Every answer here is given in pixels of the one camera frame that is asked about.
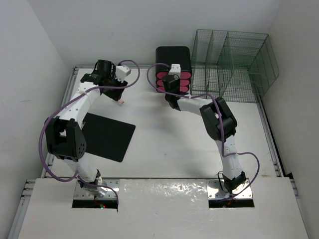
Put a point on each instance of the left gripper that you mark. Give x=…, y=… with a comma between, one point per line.
x=115, y=95

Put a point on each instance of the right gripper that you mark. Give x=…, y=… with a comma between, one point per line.
x=178, y=77

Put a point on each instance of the pink bottom drawer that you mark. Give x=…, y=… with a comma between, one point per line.
x=185, y=88

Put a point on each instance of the pink top drawer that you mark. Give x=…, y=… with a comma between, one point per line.
x=183, y=75

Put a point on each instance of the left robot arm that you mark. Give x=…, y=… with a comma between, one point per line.
x=64, y=137

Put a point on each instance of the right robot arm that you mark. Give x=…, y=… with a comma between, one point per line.
x=220, y=124

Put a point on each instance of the black drawer cabinet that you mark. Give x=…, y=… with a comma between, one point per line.
x=173, y=55

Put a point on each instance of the black mouse pad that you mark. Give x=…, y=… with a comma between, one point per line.
x=107, y=138

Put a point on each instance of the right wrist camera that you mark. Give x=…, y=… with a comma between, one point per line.
x=175, y=69

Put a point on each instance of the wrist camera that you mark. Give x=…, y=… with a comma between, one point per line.
x=122, y=71
x=175, y=69

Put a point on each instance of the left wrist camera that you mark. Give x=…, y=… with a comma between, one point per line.
x=122, y=71

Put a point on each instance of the green wire mesh organizer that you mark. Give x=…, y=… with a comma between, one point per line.
x=237, y=66

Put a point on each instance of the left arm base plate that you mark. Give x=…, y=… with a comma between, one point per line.
x=83, y=192

